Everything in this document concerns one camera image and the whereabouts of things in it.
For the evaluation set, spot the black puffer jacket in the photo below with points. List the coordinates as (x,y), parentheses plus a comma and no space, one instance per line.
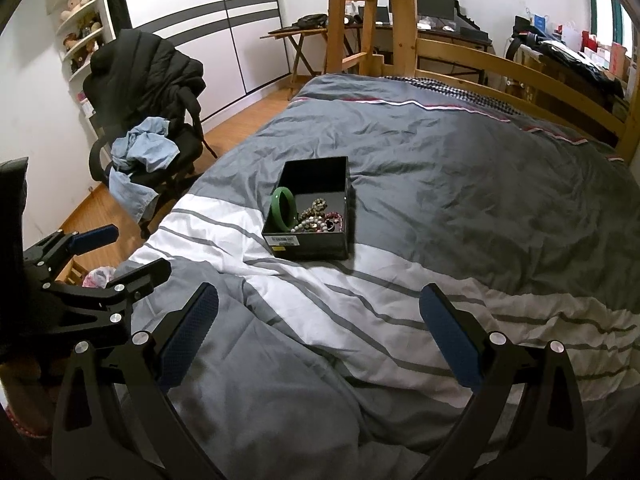
(140,75)

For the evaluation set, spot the wooden bunk bed frame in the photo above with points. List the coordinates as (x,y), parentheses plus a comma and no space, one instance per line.
(626,131)

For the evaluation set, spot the grey white striped duvet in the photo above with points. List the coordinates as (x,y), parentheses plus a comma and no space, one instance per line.
(325,369)

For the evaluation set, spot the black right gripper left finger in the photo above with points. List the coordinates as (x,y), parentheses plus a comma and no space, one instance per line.
(90,437)

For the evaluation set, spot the green jade bangle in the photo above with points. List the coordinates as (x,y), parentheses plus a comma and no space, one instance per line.
(283,208)

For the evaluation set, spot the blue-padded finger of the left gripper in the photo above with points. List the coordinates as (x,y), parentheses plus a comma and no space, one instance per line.
(94,239)

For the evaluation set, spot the plush teddy bear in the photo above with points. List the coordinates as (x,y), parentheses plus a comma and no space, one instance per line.
(72,6)

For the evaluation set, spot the black jewelry box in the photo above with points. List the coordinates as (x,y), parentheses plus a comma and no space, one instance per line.
(308,179)

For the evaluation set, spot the black office chair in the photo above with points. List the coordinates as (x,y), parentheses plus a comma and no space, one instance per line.
(188,136)

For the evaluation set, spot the dark wooden desk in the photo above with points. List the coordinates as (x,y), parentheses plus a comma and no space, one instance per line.
(385,50)

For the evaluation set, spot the gold red jewelry pile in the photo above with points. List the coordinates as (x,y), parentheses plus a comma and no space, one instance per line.
(318,219)

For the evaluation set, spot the light blue shirt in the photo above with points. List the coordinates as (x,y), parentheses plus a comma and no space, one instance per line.
(145,148)

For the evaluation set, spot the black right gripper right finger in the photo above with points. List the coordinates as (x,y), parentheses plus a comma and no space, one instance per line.
(547,438)

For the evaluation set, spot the wooden folding table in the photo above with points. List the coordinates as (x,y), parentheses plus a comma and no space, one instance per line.
(305,27)

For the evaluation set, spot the white striped wardrobe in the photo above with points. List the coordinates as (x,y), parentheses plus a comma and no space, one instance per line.
(229,37)

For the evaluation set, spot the white corner shelf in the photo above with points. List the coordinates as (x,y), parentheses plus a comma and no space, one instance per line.
(77,40)

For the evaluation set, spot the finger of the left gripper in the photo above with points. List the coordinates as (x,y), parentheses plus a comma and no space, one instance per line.
(142,281)

